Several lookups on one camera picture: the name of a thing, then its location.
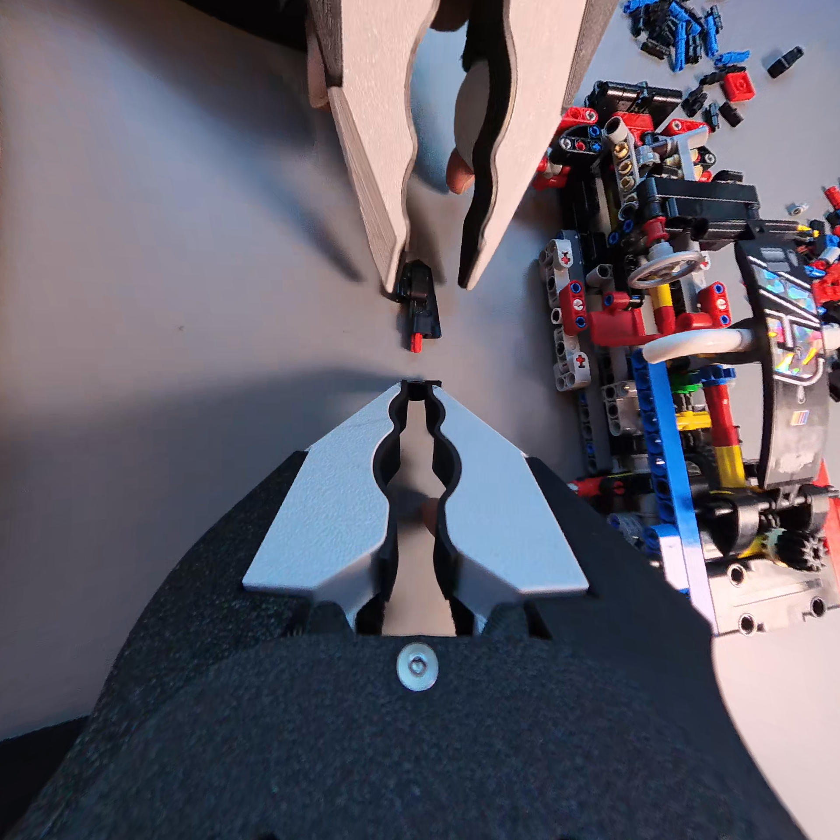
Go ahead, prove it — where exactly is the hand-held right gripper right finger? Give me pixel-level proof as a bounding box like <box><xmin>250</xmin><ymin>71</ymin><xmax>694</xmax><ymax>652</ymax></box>
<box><xmin>423</xmin><ymin>381</ymin><xmax>590</xmax><ymax>636</ymax></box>

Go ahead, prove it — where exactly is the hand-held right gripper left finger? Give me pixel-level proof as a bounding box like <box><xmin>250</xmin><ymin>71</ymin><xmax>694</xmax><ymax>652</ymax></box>
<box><xmin>243</xmin><ymin>381</ymin><xmax>409</xmax><ymax>636</ymax></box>

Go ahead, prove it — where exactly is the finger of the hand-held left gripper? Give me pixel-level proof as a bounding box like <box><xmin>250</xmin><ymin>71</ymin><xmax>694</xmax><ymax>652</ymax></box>
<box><xmin>457</xmin><ymin>0</ymin><xmax>589</xmax><ymax>291</ymax></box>
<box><xmin>327</xmin><ymin>0</ymin><xmax>439</xmax><ymax>295</ymax></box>

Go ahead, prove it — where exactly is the black lego subassembly red pin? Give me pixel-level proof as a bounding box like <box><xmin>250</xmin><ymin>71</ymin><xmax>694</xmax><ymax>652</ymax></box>
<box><xmin>394</xmin><ymin>259</ymin><xmax>442</xmax><ymax>354</ymax></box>

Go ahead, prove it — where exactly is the partly built lego car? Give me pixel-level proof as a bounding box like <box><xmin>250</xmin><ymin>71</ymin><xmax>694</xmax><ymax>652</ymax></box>
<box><xmin>532</xmin><ymin>79</ymin><xmax>840</xmax><ymax>637</ymax></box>

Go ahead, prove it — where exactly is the pile of mixed lego bricks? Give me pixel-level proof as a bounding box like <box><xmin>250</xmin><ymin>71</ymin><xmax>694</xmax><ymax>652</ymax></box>
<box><xmin>784</xmin><ymin>184</ymin><xmax>840</xmax><ymax>309</ymax></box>

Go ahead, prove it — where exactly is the person's left hand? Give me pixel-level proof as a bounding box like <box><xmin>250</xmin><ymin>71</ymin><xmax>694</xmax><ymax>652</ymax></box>
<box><xmin>445</xmin><ymin>146</ymin><xmax>477</xmax><ymax>195</ymax></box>

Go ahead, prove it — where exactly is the pile of blue black pins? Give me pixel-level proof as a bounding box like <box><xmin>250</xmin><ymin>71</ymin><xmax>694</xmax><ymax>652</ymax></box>
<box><xmin>620</xmin><ymin>0</ymin><xmax>752</xmax><ymax>72</ymax></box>

